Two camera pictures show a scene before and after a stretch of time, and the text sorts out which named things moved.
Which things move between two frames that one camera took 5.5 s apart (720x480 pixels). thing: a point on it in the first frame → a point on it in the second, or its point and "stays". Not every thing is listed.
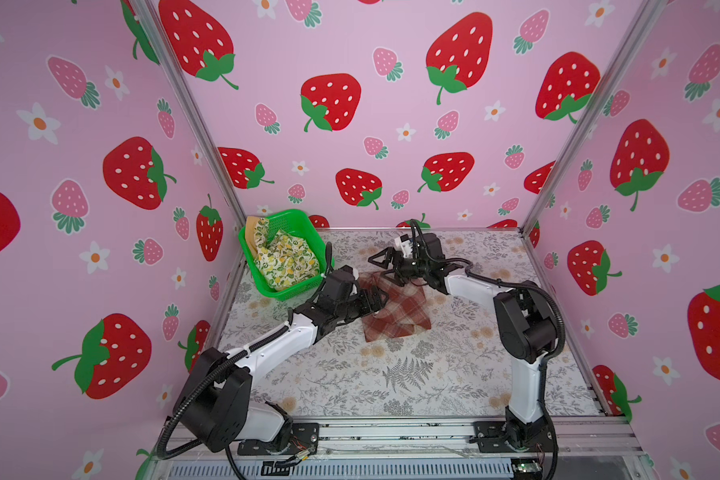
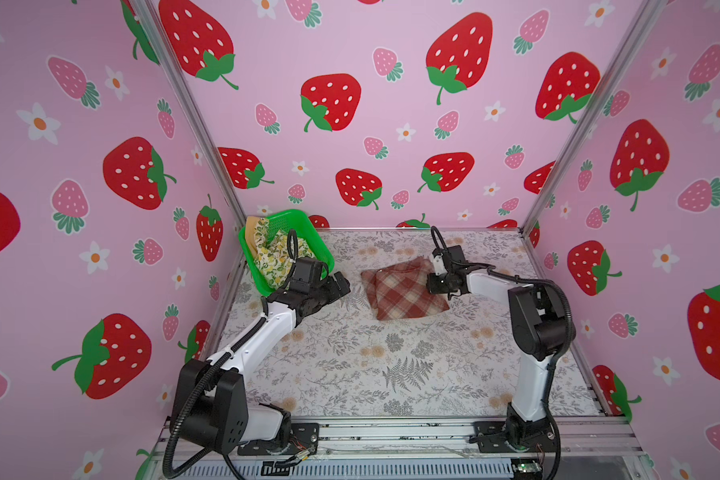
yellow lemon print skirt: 283,260 stays
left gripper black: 376,303 → 332,291
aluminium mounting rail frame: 592,446 stays
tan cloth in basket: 250,232 stays
